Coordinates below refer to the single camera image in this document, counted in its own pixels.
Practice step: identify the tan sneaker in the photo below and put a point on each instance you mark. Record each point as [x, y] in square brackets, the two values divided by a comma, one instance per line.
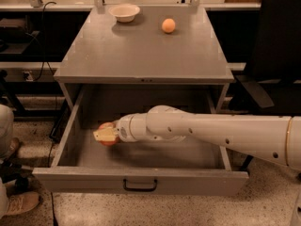
[22, 203]

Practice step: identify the black office chair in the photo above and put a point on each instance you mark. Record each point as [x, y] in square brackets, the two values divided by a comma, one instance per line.
[270, 82]

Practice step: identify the white paper bowl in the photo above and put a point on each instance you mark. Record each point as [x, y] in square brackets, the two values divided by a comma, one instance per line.
[124, 13]

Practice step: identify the black drawer handle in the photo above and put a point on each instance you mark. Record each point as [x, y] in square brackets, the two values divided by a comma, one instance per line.
[139, 187]

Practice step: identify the wall power outlet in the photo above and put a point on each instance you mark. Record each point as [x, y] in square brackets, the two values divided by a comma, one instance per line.
[28, 76]

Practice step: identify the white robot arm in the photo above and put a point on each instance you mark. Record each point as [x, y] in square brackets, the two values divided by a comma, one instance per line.
[275, 139]

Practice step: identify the grey metal cabinet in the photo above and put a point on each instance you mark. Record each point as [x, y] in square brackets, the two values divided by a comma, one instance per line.
[108, 52]

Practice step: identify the open grey top drawer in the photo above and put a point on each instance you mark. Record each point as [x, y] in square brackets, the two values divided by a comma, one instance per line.
[189, 167]

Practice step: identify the small orange fruit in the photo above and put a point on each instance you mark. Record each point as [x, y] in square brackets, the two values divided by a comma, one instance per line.
[168, 26]

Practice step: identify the red apple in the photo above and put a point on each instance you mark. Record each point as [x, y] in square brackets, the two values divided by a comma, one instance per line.
[111, 125]

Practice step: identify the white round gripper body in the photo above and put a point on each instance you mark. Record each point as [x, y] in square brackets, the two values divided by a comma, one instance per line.
[124, 129]

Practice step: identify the person's light trouser leg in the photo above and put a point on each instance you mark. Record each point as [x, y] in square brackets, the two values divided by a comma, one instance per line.
[6, 121]

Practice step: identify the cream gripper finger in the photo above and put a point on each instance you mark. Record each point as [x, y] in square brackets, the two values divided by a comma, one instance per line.
[106, 134]

